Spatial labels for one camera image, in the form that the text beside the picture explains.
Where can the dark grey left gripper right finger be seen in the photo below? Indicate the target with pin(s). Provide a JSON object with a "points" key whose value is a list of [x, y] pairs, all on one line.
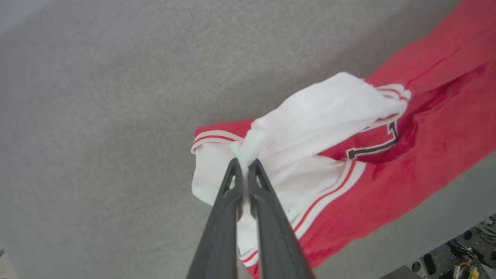
{"points": [[275, 240]]}

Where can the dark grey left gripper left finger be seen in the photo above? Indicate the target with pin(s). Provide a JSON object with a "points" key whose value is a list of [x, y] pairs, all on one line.
{"points": [[221, 232]]}

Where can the red and white jersey shirt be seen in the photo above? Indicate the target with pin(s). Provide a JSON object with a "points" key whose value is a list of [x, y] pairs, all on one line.
{"points": [[426, 155]]}

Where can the dark robot base with wiring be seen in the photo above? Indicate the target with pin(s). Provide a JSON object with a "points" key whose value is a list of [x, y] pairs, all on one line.
{"points": [[465, 252]]}

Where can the grey-green fabric sofa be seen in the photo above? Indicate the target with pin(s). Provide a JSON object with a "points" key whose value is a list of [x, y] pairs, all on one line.
{"points": [[97, 135]]}

